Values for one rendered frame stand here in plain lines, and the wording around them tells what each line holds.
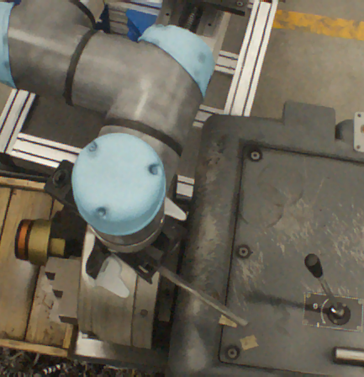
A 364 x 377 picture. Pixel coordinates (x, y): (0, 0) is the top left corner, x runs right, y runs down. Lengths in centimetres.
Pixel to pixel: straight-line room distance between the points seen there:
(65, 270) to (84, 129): 116
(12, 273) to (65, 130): 96
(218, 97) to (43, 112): 63
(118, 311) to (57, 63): 53
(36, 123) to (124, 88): 171
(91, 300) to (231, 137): 34
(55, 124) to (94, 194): 174
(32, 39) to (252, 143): 53
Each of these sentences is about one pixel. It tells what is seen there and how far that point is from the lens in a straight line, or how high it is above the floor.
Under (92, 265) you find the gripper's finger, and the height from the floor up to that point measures 144.
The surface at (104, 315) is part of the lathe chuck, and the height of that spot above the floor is 117.
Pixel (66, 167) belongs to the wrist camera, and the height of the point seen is 150.
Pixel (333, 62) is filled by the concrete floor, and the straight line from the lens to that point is 269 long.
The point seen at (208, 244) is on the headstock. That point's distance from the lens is 95.
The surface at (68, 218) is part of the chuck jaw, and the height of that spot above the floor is 115.
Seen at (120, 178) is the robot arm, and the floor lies 171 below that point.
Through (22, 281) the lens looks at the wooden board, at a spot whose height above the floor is 88.
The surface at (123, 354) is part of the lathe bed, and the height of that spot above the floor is 86.
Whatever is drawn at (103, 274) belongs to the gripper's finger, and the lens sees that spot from 78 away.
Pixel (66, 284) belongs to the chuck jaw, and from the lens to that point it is 109.
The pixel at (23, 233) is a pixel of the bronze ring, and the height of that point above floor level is 112.
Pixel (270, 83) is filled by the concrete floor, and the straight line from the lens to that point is 257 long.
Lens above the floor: 216
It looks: 68 degrees down
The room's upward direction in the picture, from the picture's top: 5 degrees clockwise
